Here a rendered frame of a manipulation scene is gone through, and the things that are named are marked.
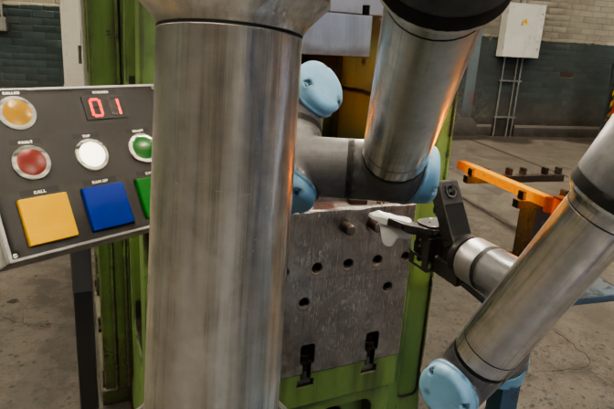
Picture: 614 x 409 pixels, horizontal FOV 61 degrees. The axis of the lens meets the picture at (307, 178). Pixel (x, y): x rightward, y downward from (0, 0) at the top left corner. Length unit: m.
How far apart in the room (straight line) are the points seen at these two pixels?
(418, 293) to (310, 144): 1.22
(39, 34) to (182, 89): 7.03
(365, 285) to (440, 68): 1.02
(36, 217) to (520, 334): 0.71
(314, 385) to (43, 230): 0.85
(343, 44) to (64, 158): 0.66
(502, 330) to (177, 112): 0.49
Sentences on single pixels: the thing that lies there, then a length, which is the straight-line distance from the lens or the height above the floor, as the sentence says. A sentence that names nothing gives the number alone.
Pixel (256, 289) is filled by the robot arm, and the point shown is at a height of 1.17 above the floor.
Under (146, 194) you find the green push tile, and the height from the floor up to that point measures 1.02.
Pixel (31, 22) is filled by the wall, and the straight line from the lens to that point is 7.32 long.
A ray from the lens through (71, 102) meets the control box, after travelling 1.01.
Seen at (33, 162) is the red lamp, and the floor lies 1.09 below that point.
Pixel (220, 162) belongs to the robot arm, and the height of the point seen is 1.24.
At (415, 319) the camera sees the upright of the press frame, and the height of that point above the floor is 0.42.
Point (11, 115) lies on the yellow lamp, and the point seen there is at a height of 1.16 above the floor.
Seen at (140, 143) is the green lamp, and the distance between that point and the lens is 1.02.
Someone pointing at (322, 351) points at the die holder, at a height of 0.52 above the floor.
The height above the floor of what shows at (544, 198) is 0.99.
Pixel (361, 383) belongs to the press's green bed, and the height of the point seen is 0.39.
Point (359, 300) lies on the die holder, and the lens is 1.40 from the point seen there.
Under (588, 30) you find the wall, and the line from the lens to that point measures 9.30.
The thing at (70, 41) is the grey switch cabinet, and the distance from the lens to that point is 6.59.
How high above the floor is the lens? 1.31
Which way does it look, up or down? 15 degrees down
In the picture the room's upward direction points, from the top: 3 degrees clockwise
